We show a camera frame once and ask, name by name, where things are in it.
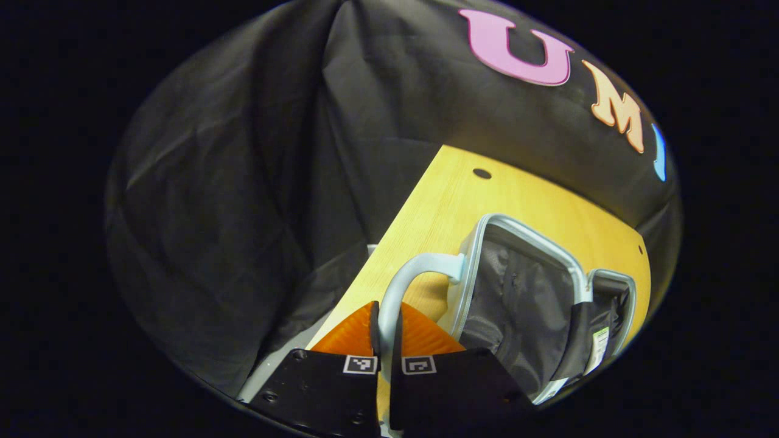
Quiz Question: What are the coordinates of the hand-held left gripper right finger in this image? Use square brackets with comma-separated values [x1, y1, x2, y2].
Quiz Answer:
[388, 302, 535, 434]

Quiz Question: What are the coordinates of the black backdrop cloth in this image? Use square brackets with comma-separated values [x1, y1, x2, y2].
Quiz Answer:
[105, 0, 682, 402]

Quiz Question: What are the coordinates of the small pale blue suitcase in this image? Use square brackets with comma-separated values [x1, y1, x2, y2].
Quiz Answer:
[376, 213, 638, 438]

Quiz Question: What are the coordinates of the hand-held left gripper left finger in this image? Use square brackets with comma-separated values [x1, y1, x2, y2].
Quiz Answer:
[248, 301, 382, 438]

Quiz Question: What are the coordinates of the white tube with green cap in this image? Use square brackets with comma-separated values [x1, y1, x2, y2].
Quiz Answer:
[583, 326, 611, 375]

